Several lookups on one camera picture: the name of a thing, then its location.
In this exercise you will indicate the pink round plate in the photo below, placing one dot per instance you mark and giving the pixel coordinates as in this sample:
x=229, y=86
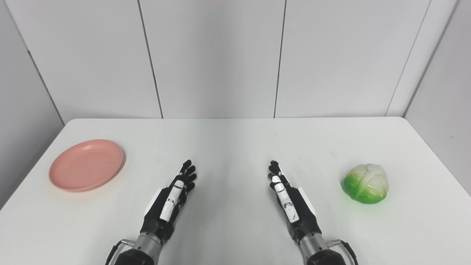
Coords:
x=86, y=165

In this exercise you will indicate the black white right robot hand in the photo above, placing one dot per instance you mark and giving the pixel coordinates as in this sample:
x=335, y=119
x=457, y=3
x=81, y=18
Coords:
x=301, y=217

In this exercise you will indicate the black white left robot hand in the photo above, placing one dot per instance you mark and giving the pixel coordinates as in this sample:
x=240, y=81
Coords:
x=162, y=217

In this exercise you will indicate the green white toy cabbage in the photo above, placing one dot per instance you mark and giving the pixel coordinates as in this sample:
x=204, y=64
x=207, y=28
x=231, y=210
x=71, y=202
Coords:
x=366, y=184

